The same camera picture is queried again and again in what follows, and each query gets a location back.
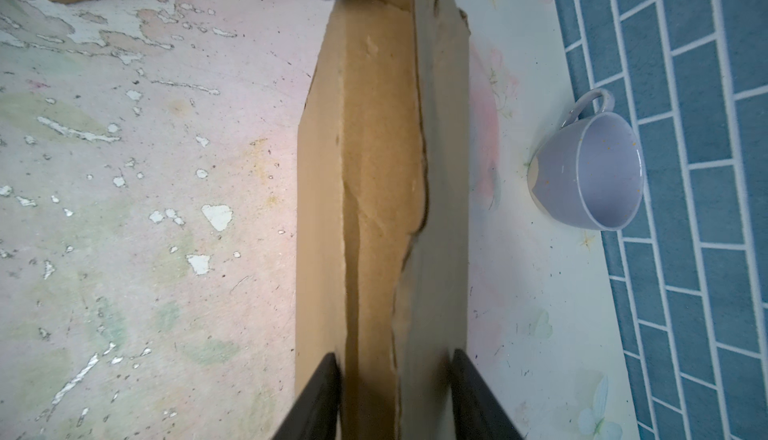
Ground lavender ceramic mug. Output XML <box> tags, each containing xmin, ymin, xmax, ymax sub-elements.
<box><xmin>527</xmin><ymin>88</ymin><xmax>645</xmax><ymax>231</ymax></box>

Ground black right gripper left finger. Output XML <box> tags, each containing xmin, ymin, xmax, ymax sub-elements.
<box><xmin>273</xmin><ymin>352</ymin><xmax>342</xmax><ymax>440</ymax></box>

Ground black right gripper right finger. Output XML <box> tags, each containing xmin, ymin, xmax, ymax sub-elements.
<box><xmin>450</xmin><ymin>349</ymin><xmax>523</xmax><ymax>440</ymax></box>

